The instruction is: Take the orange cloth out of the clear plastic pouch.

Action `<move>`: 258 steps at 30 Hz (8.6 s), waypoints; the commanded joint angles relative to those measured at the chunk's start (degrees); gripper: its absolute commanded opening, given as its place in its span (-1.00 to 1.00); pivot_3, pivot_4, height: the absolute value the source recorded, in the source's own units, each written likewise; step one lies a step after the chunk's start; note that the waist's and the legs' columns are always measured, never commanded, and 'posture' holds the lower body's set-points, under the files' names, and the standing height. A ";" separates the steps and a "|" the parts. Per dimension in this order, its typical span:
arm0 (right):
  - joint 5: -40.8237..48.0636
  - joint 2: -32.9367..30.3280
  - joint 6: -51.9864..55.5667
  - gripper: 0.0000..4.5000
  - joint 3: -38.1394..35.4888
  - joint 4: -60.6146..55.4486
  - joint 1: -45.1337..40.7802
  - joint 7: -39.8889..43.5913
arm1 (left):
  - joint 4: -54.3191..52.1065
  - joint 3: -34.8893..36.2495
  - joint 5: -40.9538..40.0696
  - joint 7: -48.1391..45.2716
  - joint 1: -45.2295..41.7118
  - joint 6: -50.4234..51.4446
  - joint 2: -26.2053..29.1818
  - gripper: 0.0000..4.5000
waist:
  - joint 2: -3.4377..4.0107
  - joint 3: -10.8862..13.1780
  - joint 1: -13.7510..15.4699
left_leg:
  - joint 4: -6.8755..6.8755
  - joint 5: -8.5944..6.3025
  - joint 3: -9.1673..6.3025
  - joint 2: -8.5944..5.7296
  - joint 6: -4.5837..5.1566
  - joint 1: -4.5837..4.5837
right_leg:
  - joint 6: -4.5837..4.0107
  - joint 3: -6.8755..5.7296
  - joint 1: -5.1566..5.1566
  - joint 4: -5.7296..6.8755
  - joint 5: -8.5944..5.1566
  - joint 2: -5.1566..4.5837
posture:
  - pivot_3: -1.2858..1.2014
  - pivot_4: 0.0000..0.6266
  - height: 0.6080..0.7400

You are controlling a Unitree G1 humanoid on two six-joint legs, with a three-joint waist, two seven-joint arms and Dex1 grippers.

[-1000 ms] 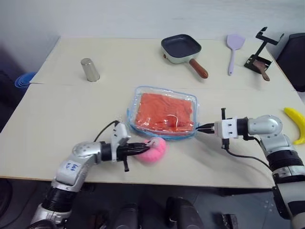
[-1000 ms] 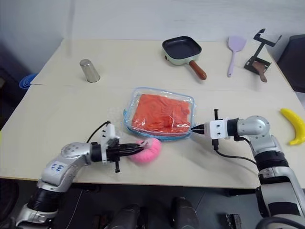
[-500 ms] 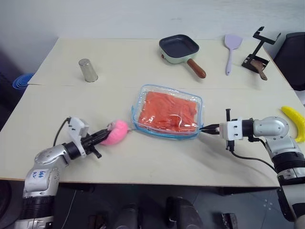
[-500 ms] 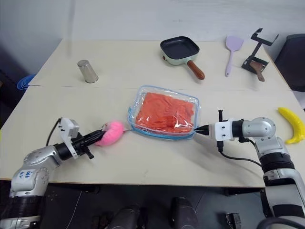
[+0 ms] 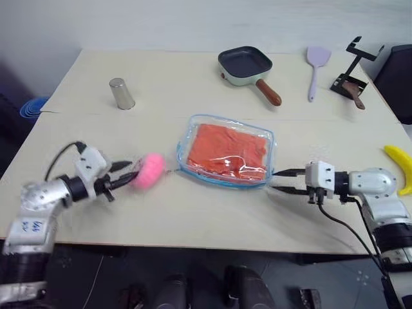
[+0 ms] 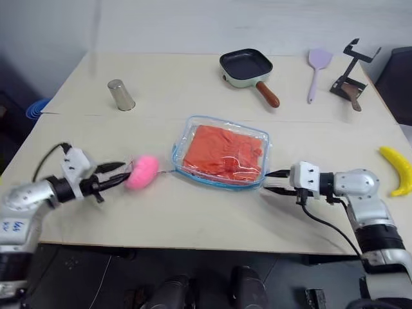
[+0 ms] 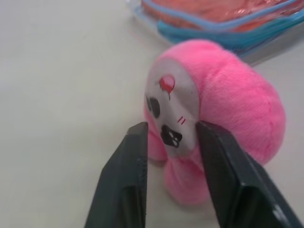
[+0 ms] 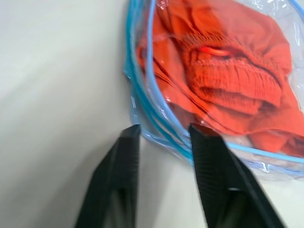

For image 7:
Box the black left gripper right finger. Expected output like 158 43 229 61
195 120 304 228

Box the clear plastic pouch blue trim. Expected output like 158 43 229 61
124 0 304 64

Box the pink plush toy white face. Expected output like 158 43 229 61
143 39 287 211

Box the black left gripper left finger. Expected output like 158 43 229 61
85 121 149 228

